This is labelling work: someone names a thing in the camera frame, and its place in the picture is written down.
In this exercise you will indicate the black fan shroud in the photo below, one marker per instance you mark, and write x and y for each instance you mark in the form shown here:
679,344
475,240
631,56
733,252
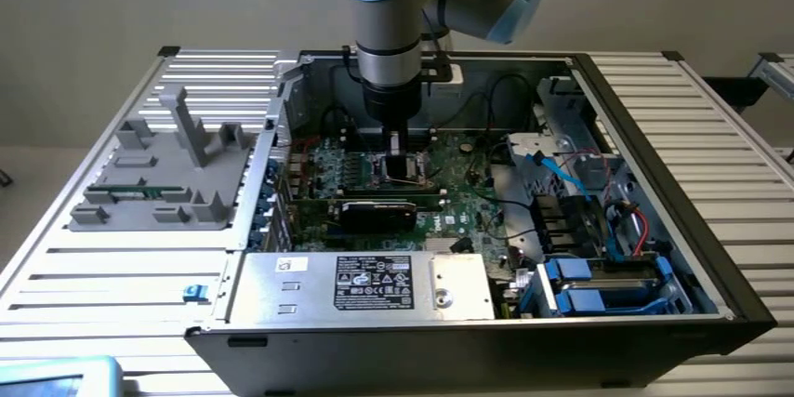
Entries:
561,225

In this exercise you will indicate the black graphics card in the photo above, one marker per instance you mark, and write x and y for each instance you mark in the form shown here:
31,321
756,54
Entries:
378,215

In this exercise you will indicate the green motherboard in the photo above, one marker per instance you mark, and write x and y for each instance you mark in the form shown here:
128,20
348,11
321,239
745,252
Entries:
460,192

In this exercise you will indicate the small blue clip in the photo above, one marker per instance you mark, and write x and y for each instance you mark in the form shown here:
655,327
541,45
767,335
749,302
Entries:
196,293

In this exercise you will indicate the open black PC case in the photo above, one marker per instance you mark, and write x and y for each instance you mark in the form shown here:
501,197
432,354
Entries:
434,360

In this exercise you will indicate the metal slat side table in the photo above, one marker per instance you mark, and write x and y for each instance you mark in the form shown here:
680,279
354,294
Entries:
776,69

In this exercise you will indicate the grey parts rack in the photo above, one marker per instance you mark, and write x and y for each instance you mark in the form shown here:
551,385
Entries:
156,183

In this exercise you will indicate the light blue device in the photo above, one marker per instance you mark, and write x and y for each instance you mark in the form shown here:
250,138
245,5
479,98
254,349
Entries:
57,376

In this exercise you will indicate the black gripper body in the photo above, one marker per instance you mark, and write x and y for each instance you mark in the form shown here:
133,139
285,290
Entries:
393,104

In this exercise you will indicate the green RAM stick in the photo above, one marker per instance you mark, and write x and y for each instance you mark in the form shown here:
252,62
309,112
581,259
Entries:
134,191

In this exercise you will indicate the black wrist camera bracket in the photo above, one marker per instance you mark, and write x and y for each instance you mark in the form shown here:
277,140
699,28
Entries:
442,72

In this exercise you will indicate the CPU socket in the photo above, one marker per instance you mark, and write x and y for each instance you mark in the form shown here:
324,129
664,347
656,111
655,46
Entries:
414,169

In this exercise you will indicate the silver power supply unit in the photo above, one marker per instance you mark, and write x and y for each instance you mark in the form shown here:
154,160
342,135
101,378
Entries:
373,285

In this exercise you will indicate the silver drive cage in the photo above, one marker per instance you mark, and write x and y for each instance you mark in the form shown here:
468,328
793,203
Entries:
568,109

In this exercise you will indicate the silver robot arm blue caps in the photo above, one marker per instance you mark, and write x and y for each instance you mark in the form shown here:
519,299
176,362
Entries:
384,30

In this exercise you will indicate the blue disk bay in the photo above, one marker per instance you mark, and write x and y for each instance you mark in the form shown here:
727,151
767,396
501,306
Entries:
580,299

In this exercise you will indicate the black table corner cap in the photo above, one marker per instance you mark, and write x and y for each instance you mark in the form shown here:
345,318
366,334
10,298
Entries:
673,56
169,50

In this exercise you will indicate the silver hard disk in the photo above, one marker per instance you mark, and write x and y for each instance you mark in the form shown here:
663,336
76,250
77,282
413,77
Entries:
621,287

